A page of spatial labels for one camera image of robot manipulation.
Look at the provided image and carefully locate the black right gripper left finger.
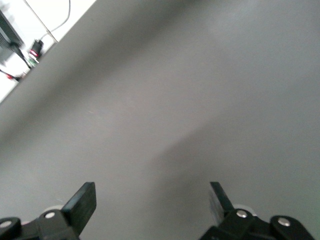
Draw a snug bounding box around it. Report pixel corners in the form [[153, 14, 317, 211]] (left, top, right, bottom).
[[0, 181, 97, 240]]

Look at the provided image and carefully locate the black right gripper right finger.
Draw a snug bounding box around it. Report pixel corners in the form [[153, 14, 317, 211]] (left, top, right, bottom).
[[198, 181, 316, 240]]

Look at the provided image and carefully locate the black adapter with red light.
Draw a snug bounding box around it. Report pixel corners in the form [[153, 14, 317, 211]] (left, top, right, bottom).
[[27, 39, 45, 59]]

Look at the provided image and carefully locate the black ribbed box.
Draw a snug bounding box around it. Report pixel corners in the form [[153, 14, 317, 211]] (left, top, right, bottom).
[[0, 9, 25, 55]]

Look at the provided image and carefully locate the red and black cable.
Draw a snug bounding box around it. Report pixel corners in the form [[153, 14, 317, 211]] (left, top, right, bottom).
[[0, 68, 22, 82]]

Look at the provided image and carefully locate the thick black cable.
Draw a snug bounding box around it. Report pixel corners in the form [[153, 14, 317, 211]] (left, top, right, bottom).
[[8, 41, 33, 69]]

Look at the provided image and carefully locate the thin white cable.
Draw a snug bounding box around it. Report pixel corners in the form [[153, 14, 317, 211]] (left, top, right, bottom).
[[39, 0, 72, 41]]

